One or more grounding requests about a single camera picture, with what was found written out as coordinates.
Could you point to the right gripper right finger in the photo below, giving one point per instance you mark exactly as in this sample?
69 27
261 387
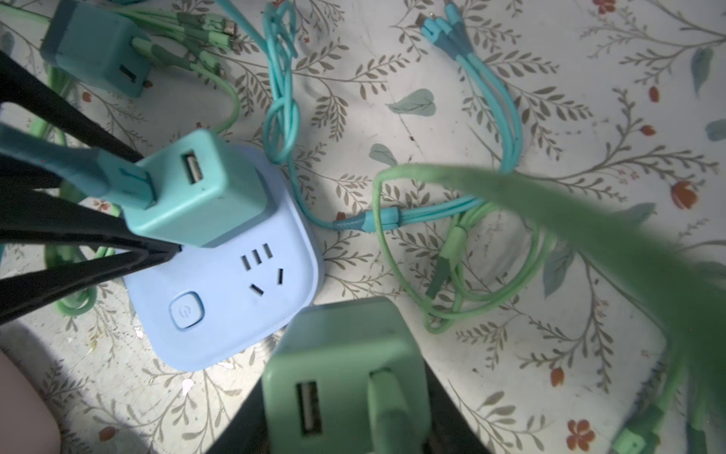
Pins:
450 433

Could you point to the blue power strip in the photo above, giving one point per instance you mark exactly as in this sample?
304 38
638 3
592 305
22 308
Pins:
206 305

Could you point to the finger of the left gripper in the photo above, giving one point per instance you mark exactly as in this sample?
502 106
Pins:
83 248
19 87

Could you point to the pink power strip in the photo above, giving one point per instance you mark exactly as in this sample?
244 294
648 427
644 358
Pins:
27 425

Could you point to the green charger plug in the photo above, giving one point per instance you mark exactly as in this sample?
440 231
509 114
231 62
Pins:
347 378

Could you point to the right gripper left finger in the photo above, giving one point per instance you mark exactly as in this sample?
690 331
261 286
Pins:
247 431

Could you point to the teal charger plug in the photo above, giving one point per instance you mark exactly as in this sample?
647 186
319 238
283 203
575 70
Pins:
94 46
207 193

